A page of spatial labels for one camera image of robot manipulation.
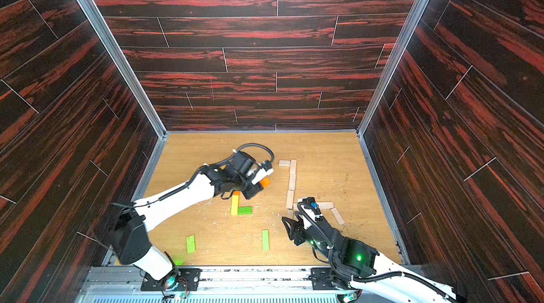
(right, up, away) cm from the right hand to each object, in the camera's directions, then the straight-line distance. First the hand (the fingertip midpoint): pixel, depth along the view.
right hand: (292, 213), depth 73 cm
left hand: (-11, +8, +10) cm, 17 cm away
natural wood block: (+20, -5, +14) cm, 26 cm away
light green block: (-39, -14, +8) cm, 42 cm away
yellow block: (-24, -2, +18) cm, 30 cm away
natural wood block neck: (+2, +8, +26) cm, 27 cm away
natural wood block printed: (+1, -5, +16) cm, 16 cm away
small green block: (-19, -4, +18) cm, 27 cm away
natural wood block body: (+1, 0, +21) cm, 21 cm away
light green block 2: (-10, -13, +9) cm, 19 cm away
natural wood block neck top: (+4, +14, +32) cm, 35 cm away
